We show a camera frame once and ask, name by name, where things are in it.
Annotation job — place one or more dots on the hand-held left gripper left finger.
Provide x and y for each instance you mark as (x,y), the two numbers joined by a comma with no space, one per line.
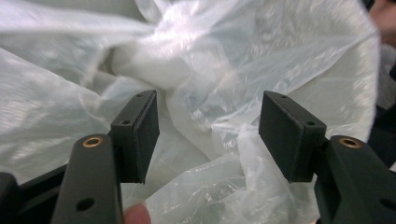
(93,174)

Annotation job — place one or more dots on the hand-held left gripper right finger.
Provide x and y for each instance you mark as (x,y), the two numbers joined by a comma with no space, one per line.
(348,174)

